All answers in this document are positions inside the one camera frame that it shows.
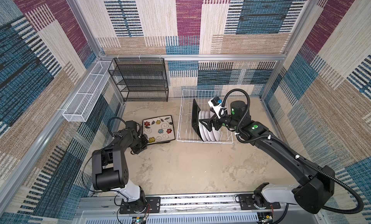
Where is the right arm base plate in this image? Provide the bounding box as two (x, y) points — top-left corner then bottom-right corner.
(235, 194), (281, 210)

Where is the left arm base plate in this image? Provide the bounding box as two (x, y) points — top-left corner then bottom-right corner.
(119, 197), (161, 214)

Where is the aluminium mounting rail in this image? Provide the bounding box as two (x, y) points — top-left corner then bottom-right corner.
(72, 192), (329, 224)

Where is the white wire wall basket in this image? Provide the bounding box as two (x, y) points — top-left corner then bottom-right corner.
(62, 61), (111, 122)

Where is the black square plate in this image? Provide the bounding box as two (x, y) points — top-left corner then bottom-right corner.
(148, 139), (175, 145)
(191, 99), (203, 141)

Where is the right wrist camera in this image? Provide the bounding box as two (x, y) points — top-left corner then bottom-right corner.
(208, 96), (227, 119)

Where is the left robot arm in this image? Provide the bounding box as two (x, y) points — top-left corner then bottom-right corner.
(91, 121), (148, 213)

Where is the floral square plate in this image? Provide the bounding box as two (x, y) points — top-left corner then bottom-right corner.
(142, 115), (175, 145)

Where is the white wire dish rack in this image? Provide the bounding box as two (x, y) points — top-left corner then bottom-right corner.
(176, 89), (233, 144)

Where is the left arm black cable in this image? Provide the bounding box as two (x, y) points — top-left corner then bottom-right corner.
(81, 116), (143, 196)

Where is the white round plate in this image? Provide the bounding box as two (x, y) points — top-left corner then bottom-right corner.
(202, 111), (216, 142)
(198, 110), (208, 142)
(208, 125), (221, 142)

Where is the black mesh shelf rack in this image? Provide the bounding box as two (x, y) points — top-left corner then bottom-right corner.
(108, 58), (169, 102)

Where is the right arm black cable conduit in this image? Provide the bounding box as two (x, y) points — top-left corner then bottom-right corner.
(221, 89), (364, 215)

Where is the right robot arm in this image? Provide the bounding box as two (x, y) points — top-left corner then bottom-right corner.
(199, 97), (335, 214)

